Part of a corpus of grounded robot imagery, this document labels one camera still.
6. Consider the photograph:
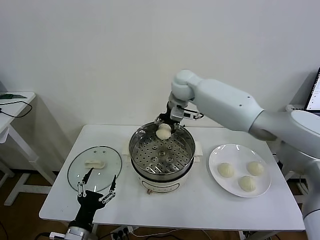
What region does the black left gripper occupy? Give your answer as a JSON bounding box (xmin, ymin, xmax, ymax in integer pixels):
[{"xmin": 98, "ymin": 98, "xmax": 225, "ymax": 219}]
[{"xmin": 72, "ymin": 167, "xmax": 117, "ymax": 227}]

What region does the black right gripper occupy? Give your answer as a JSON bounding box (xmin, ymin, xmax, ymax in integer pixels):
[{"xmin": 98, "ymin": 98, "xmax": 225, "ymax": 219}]
[{"xmin": 152, "ymin": 109, "xmax": 181, "ymax": 131}]

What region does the white steamed baozi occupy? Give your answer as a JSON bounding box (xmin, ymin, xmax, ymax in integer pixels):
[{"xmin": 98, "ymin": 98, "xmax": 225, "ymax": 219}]
[
  {"xmin": 237, "ymin": 175, "xmax": 256, "ymax": 193},
  {"xmin": 246, "ymin": 161, "xmax": 265, "ymax": 177},
  {"xmin": 156, "ymin": 123, "xmax": 173, "ymax": 140},
  {"xmin": 217, "ymin": 162, "xmax": 236, "ymax": 179}
]

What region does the round glass pot lid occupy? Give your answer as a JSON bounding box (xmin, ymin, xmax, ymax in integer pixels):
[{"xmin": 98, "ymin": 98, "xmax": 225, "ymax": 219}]
[{"xmin": 67, "ymin": 146, "xmax": 123, "ymax": 193}]

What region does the stainless steel steamer basket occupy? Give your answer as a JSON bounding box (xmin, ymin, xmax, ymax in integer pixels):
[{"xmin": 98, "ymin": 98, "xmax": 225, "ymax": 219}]
[{"xmin": 121, "ymin": 120, "xmax": 203, "ymax": 176}]

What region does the white power strip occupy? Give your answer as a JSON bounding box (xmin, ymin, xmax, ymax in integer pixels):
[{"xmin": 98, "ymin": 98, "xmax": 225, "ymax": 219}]
[{"xmin": 109, "ymin": 226, "xmax": 133, "ymax": 238}]

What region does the white electric cooker base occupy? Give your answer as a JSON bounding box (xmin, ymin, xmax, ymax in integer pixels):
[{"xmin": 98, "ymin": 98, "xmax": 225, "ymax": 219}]
[{"xmin": 124, "ymin": 139, "xmax": 203, "ymax": 196}]

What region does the white round plate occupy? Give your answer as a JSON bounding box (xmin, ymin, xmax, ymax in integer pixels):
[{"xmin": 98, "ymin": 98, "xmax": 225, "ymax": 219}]
[{"xmin": 208, "ymin": 143, "xmax": 272, "ymax": 198}]

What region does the green flat item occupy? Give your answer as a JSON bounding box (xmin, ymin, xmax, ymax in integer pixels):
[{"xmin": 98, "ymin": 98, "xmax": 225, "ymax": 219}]
[{"xmin": 0, "ymin": 92, "xmax": 27, "ymax": 100}]

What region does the open laptop computer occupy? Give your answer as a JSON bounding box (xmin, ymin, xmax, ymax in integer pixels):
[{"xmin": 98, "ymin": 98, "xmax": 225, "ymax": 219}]
[{"xmin": 304, "ymin": 66, "xmax": 320, "ymax": 112}]

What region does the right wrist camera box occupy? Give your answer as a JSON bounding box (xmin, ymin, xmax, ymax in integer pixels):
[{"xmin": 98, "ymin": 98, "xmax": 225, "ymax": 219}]
[{"xmin": 170, "ymin": 105, "xmax": 204, "ymax": 122}]

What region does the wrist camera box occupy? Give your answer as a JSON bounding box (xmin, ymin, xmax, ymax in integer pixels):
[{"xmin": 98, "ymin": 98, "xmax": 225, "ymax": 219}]
[
  {"xmin": 48, "ymin": 231, "xmax": 67, "ymax": 240},
  {"xmin": 170, "ymin": 105, "xmax": 204, "ymax": 122}
]

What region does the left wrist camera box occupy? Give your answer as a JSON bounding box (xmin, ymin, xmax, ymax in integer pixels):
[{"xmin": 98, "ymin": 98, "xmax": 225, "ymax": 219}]
[{"xmin": 48, "ymin": 231, "xmax": 67, "ymax": 240}]

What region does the black cable on desk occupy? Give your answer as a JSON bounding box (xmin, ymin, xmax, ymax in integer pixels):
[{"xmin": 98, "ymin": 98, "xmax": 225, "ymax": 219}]
[{"xmin": 0, "ymin": 100, "xmax": 33, "ymax": 118}]

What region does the white desk with cable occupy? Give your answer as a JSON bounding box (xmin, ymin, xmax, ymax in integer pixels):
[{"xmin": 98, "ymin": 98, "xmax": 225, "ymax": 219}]
[{"xmin": 0, "ymin": 91, "xmax": 57, "ymax": 207}]

